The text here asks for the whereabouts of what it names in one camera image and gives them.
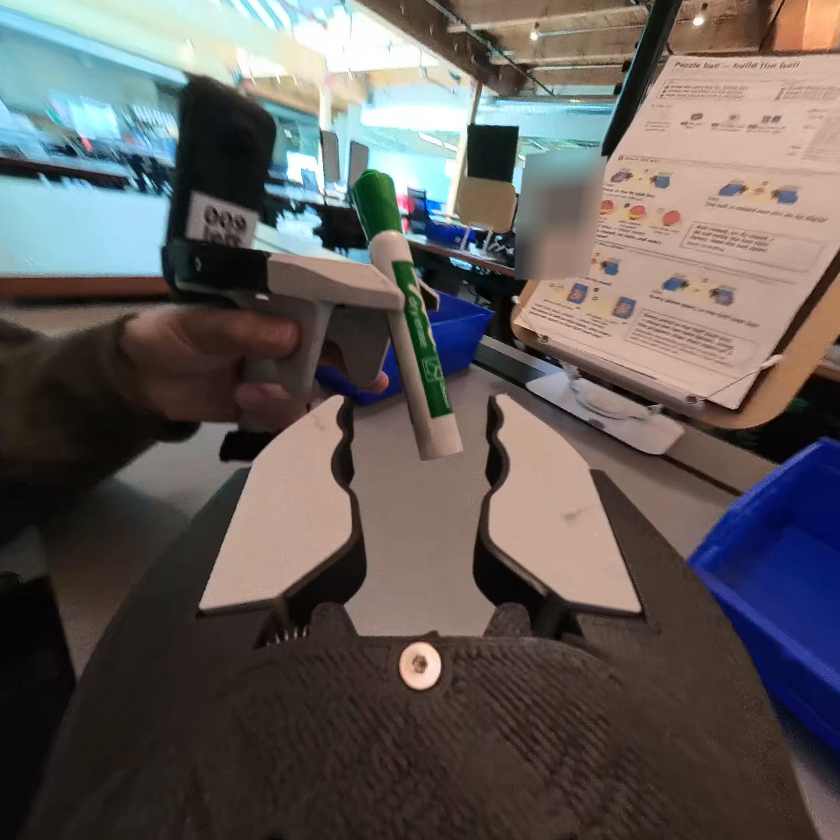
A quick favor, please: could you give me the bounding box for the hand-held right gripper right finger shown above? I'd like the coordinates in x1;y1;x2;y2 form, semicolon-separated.
472;392;644;636

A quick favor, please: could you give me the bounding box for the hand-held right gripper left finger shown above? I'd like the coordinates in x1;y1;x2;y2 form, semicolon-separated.
197;394;366;627

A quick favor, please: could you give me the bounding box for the blue plastic bin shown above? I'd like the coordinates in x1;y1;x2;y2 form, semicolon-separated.
688;438;840;749
315;289;496;406

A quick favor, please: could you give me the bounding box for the green dry-erase marker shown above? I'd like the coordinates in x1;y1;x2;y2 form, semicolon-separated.
351;168;465;462

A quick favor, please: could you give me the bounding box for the person's left forearm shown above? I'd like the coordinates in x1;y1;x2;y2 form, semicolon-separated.
0;315;201;546

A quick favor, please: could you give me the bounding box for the tan board on stand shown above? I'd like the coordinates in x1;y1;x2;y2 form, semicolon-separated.
455;176;517;232

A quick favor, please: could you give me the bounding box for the black panel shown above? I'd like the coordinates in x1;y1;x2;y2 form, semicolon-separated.
466;123;521;182

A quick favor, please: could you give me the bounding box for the black steel post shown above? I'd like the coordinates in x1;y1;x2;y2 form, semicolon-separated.
600;0;685;158

